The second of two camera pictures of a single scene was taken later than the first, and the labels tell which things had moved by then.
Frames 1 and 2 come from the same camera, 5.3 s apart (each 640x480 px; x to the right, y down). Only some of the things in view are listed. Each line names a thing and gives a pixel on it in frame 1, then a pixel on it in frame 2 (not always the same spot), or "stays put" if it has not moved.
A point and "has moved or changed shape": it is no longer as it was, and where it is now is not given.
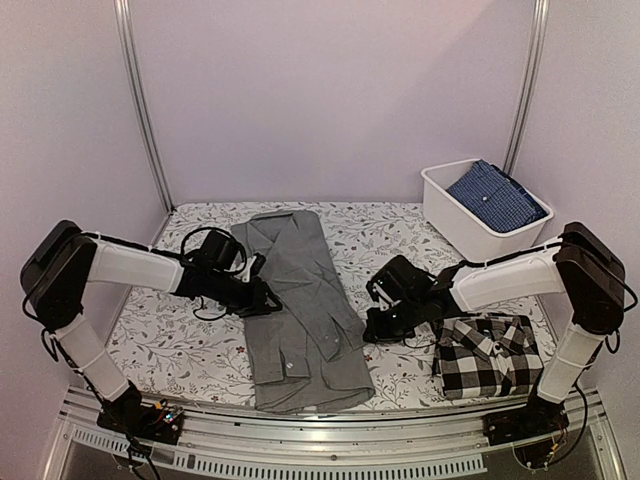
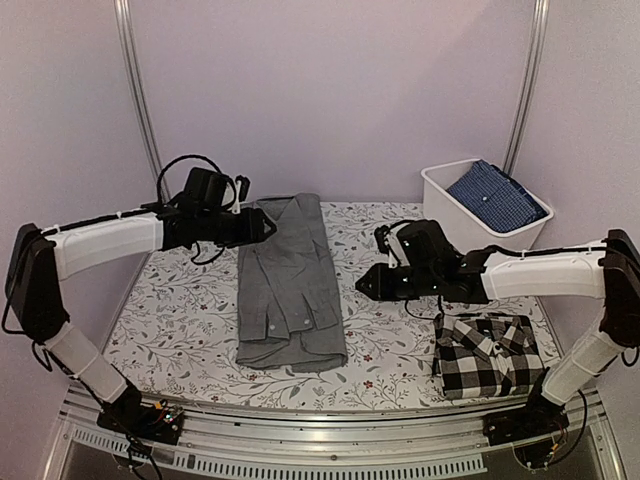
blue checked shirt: (495, 198) stays put
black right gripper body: (398, 327) -> (421, 283)
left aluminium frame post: (128, 37) stays put
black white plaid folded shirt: (487, 355) stays put
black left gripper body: (238, 301) -> (226, 234)
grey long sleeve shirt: (312, 352) has moved or changed shape
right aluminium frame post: (528, 82) stays put
